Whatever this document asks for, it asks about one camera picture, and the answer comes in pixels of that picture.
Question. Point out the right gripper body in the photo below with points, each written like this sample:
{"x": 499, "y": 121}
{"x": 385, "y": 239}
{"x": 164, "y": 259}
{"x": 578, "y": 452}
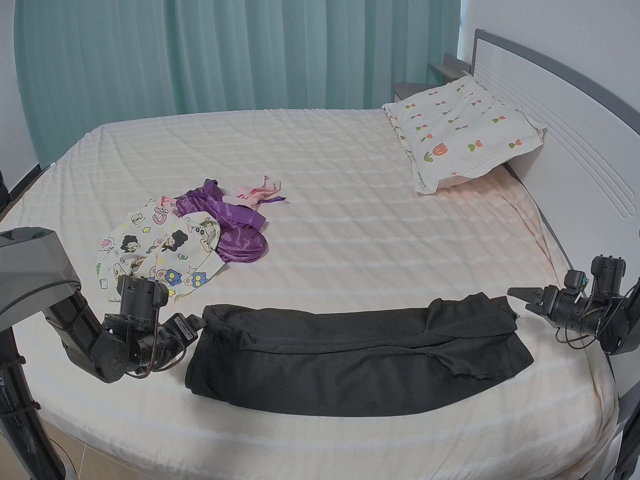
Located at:
{"x": 557, "y": 305}

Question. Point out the white printed pyjama garment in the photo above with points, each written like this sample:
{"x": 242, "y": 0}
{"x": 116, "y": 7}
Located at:
{"x": 145, "y": 248}

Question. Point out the bed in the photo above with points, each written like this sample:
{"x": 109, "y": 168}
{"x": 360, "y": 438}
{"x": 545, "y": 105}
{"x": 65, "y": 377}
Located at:
{"x": 350, "y": 193}

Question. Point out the grey bedside table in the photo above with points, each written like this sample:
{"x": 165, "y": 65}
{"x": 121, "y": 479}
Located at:
{"x": 412, "y": 90}

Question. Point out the black T-shirt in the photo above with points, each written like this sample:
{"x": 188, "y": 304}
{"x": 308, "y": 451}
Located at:
{"x": 350, "y": 358}

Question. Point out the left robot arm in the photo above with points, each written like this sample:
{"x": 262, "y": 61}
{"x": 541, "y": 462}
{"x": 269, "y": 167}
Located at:
{"x": 35, "y": 263}

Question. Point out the blue-green curtain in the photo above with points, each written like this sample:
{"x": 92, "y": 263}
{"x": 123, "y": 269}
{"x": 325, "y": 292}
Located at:
{"x": 225, "y": 38}

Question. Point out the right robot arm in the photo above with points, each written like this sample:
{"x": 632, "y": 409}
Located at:
{"x": 607, "y": 273}

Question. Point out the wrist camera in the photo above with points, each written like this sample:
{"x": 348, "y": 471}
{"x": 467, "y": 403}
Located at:
{"x": 160, "y": 298}
{"x": 575, "y": 282}

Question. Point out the white printed pillow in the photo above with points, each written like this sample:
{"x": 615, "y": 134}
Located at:
{"x": 460, "y": 133}

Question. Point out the purple garment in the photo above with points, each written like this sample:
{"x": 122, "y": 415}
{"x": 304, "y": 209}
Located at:
{"x": 240, "y": 243}

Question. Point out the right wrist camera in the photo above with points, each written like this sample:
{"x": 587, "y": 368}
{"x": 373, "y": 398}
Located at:
{"x": 575, "y": 282}

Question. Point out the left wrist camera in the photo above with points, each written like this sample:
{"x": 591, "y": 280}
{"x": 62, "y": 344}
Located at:
{"x": 160, "y": 298}

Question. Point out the pink garment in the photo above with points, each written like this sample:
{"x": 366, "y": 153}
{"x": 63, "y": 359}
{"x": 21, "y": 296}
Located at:
{"x": 252, "y": 193}

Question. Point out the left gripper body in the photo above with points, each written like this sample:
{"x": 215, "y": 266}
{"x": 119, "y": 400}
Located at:
{"x": 184, "y": 329}

